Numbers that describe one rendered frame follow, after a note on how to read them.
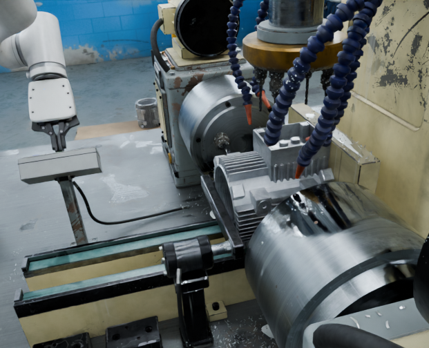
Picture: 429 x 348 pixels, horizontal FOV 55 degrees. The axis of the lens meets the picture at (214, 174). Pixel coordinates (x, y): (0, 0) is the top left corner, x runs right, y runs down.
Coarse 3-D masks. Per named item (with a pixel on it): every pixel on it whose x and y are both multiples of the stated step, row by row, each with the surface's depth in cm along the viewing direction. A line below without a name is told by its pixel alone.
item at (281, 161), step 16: (288, 128) 85; (304, 128) 84; (256, 144) 83; (288, 144) 80; (272, 160) 76; (288, 160) 77; (320, 160) 78; (272, 176) 78; (288, 176) 78; (304, 176) 80
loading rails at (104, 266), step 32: (192, 224) 93; (32, 256) 86; (64, 256) 87; (96, 256) 87; (128, 256) 88; (160, 256) 90; (224, 256) 84; (32, 288) 86; (64, 288) 79; (96, 288) 77; (128, 288) 79; (160, 288) 81; (224, 288) 86; (32, 320) 77; (64, 320) 79; (96, 320) 81; (128, 320) 83; (160, 320) 86
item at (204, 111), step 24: (192, 96) 107; (216, 96) 98; (240, 96) 96; (192, 120) 100; (216, 120) 97; (240, 120) 99; (264, 120) 100; (192, 144) 99; (216, 144) 98; (240, 144) 102
